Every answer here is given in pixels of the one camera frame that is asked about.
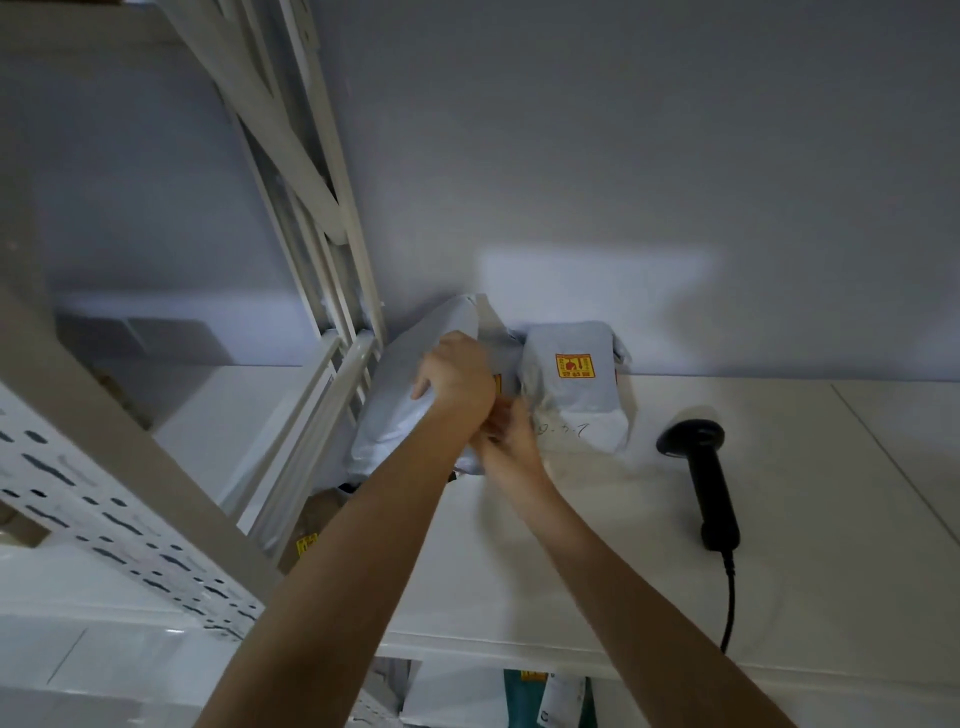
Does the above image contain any white perforated metal shelf rack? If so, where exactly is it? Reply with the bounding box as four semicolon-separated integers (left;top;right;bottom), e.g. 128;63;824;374
0;281;406;728

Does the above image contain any teal package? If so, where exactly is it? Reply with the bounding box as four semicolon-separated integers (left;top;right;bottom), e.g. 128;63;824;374
502;669;598;728

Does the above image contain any black scanner cable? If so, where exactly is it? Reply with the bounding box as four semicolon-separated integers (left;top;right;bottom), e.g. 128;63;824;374
718;551;738;654

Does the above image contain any black handheld barcode scanner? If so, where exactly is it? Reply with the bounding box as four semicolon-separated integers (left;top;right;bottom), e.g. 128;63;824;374
656;418;742;555

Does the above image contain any white metal ladder frame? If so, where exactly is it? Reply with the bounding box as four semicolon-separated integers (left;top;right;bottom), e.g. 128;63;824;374
153;0;388;556

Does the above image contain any grey parcel with yellow label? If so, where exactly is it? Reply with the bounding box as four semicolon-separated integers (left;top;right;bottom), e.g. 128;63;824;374
519;321;633;454

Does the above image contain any person's right forearm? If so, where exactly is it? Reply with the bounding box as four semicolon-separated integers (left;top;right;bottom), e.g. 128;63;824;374
487;461;798;728

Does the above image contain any person's left hand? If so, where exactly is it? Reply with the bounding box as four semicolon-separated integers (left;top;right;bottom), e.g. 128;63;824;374
410;332;498;451

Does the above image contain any brown cardboard box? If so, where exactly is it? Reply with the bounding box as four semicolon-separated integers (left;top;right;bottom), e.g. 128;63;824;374
279;486;355;576

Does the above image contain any person's right hand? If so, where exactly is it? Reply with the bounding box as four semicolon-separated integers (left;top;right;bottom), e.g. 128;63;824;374
468;396;558;490

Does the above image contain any person's left forearm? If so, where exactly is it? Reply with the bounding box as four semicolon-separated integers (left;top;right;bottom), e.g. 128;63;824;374
193;408;495;728

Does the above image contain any large grey mailer bag parcel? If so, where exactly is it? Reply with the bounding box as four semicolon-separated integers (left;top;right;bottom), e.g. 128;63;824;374
346;294;526;478

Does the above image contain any white package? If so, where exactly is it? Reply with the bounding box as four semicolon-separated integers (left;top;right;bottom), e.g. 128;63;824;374
401;660;511;728

